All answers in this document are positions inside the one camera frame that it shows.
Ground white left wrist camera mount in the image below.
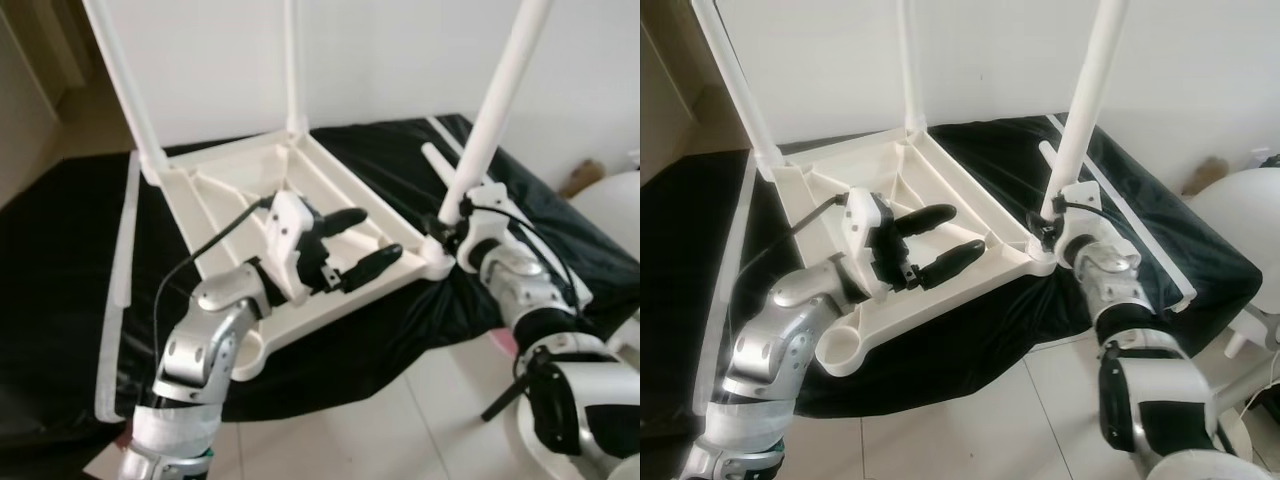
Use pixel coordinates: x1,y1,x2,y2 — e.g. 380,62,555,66
265,190,323,306
845,186,898,301

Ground white rounded plastic appliance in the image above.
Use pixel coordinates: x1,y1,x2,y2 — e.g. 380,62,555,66
570,170,641,261
1185,168,1280,301

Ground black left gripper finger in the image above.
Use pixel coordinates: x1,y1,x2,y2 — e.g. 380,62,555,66
341,243,404,294
896,203,958,241
320,208,369,241
916,240,986,292

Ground black table cloth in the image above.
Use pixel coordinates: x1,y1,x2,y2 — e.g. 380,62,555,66
0,112,641,441
640,108,1263,421

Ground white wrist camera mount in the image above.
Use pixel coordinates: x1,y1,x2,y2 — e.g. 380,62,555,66
455,183,521,273
845,186,898,301
1052,180,1109,269
265,190,323,306

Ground white plastic children table top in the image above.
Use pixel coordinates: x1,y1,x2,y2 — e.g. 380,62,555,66
757,122,1059,379
140,125,456,383

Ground black metal table leg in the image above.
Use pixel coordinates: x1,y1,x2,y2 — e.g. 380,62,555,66
480,372,536,423

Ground brown object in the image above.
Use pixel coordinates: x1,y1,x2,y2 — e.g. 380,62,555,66
1183,157,1231,196
560,160,601,196

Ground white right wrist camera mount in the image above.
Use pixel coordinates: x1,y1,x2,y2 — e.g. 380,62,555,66
1052,180,1109,269
455,183,521,273

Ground white plastic table leg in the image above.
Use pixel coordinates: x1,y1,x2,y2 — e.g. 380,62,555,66
690,0,791,183
438,0,557,229
1037,140,1066,186
1040,0,1133,221
421,143,463,191
82,0,173,189
282,0,311,136
895,0,931,134

